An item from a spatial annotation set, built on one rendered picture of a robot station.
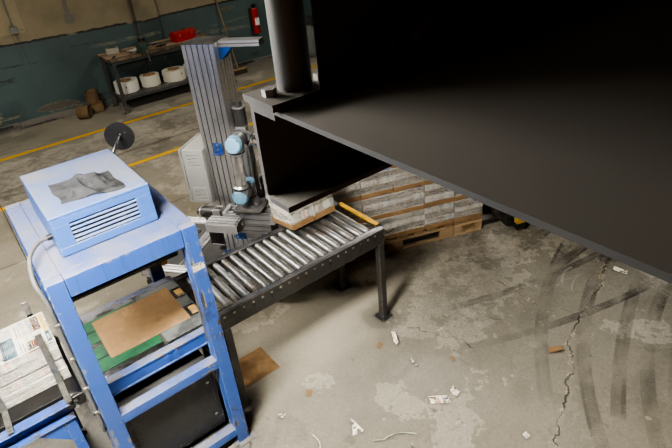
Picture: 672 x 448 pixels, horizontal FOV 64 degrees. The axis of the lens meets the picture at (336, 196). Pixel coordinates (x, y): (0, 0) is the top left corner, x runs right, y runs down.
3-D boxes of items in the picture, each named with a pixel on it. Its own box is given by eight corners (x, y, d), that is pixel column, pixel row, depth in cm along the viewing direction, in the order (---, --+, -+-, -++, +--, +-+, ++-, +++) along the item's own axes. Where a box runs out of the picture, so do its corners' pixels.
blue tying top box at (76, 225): (119, 180, 302) (108, 147, 292) (159, 218, 259) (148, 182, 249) (33, 210, 279) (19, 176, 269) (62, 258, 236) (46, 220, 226)
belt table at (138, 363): (172, 286, 351) (169, 274, 346) (218, 338, 305) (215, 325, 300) (62, 339, 316) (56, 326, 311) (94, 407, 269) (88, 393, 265)
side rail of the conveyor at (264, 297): (380, 239, 381) (379, 225, 375) (385, 242, 377) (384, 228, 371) (211, 331, 313) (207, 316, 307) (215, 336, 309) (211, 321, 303)
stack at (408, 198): (322, 244, 503) (313, 164, 463) (435, 216, 528) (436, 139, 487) (334, 266, 470) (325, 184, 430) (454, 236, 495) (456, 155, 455)
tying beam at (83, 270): (132, 179, 325) (128, 164, 320) (200, 240, 257) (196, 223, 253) (11, 222, 290) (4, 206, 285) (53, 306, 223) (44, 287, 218)
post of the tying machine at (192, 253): (244, 427, 334) (189, 216, 259) (251, 436, 328) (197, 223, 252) (232, 435, 330) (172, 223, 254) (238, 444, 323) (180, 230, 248)
